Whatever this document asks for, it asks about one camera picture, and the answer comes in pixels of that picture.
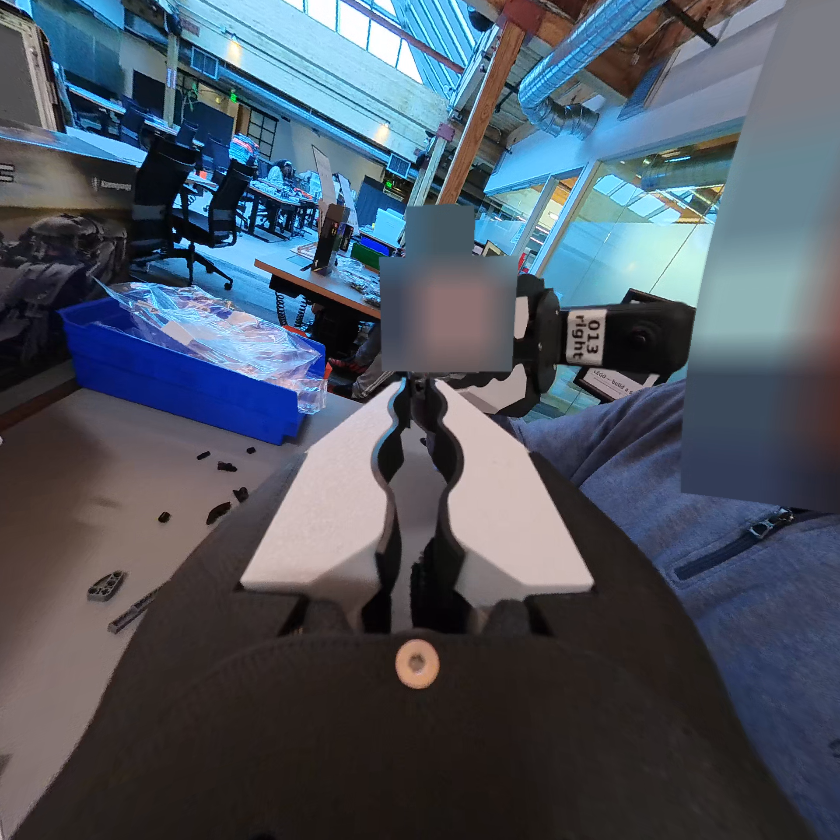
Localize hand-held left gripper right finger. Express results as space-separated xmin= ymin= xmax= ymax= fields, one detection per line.
xmin=412 ymin=377 xmax=595 ymax=636

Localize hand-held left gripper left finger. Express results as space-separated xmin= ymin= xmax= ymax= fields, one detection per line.
xmin=239 ymin=379 xmax=414 ymax=636

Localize scattered lego pieces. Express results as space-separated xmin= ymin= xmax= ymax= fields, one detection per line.
xmin=85 ymin=446 xmax=258 ymax=635

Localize framed tag sign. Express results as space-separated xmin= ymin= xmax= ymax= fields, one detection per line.
xmin=574 ymin=287 xmax=665 ymax=403

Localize blue plastic bin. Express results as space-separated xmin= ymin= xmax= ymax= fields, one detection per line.
xmin=59 ymin=298 xmax=328 ymax=446

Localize wooden desk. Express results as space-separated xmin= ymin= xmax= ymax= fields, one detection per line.
xmin=255 ymin=252 xmax=383 ymax=322

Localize clear plastic bag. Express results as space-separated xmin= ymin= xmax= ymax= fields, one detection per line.
xmin=92 ymin=278 xmax=328 ymax=416

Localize small black standing box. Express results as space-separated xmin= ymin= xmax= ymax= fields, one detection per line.
xmin=311 ymin=202 xmax=356 ymax=274

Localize person's grey-blue jacket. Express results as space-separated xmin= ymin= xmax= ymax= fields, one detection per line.
xmin=581 ymin=486 xmax=840 ymax=840

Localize black office chair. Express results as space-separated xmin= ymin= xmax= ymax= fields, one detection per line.
xmin=172 ymin=157 xmax=258 ymax=291
xmin=130 ymin=136 xmax=199 ymax=265

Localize printed cardboard box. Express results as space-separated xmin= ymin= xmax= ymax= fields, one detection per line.
xmin=0 ymin=128 xmax=143 ymax=395

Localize coiled black cable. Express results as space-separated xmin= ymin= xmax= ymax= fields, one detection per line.
xmin=276 ymin=287 xmax=311 ymax=330

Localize wooden post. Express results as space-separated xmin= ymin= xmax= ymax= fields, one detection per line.
xmin=436 ymin=0 xmax=534 ymax=208

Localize silver ventilation duct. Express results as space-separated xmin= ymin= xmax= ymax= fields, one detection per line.
xmin=517 ymin=0 xmax=665 ymax=140

